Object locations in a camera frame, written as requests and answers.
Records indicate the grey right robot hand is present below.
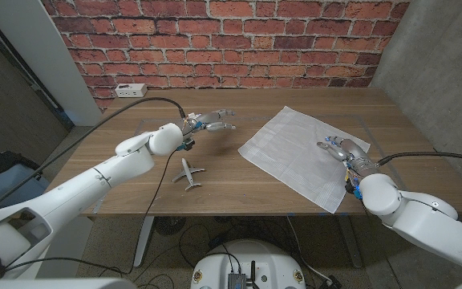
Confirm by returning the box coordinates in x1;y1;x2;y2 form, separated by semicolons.
317;135;379;177

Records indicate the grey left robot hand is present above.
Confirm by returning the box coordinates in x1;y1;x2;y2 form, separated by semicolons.
180;108;237;141

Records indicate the white handkerchief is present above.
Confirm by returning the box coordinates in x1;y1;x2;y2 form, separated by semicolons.
237;105;371;214

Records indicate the grey toy plane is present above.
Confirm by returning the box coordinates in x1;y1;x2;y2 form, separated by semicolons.
171;157;206;192

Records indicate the white power strip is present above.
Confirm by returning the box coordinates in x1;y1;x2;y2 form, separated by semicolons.
114;83;148;99

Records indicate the red brick print backdrop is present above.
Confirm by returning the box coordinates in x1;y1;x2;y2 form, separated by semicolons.
40;0;411;112

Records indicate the grey table leg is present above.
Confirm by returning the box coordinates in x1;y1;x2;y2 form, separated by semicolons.
337;214;363;269

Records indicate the black floor fan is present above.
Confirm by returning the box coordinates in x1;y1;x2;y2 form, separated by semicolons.
153;216;187;237

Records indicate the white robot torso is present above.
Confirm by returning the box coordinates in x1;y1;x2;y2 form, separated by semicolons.
189;239;307;289

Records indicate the white table leg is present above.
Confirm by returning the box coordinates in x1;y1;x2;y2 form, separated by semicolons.
132;215;156;269

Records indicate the small grey electronics box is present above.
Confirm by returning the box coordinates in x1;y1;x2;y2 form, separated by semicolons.
227;272;247;289

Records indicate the white pillar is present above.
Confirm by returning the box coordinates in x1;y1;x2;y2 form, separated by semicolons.
0;0;103;128

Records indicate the grey perforated panel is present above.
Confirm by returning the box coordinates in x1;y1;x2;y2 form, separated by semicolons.
0;11;75;165

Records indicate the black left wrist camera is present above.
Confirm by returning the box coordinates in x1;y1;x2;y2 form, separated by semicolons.
176;138;196;152

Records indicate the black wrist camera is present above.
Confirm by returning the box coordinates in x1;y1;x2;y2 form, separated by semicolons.
176;138;196;152
345;178;363;201

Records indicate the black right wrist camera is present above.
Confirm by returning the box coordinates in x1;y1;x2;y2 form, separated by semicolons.
345;178;363;201

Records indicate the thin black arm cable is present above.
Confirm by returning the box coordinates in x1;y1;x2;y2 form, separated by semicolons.
126;149;178;278

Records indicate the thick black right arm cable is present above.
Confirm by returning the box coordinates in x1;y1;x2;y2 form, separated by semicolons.
377;151;462;168

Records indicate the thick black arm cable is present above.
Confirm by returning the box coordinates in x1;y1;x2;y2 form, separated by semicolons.
377;151;462;168
0;96;187;220

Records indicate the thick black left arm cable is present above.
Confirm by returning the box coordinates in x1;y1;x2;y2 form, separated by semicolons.
0;96;187;220

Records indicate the white floor cable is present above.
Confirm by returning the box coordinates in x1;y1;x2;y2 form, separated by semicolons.
286;215;332;284

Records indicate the black floor cable loop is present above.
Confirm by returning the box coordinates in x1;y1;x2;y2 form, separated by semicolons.
177;223;216;270

